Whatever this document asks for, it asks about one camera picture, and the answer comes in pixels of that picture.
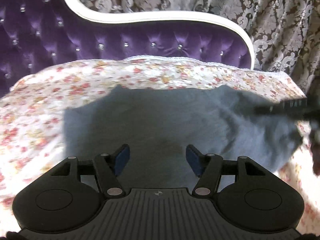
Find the floral bed sheet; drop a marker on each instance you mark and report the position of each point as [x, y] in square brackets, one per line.
[31, 114]

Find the grey argyle knit sweater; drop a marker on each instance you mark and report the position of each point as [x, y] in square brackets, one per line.
[158, 125]

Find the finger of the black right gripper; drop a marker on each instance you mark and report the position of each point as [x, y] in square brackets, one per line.
[286, 107]

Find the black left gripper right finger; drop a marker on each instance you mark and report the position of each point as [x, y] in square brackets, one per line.
[207, 168]

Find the purple tufted headboard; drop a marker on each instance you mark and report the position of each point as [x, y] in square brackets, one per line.
[36, 34]

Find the grey damask curtain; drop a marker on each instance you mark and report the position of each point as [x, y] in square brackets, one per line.
[285, 33]

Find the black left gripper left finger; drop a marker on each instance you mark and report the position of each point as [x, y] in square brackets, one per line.
[108, 167]

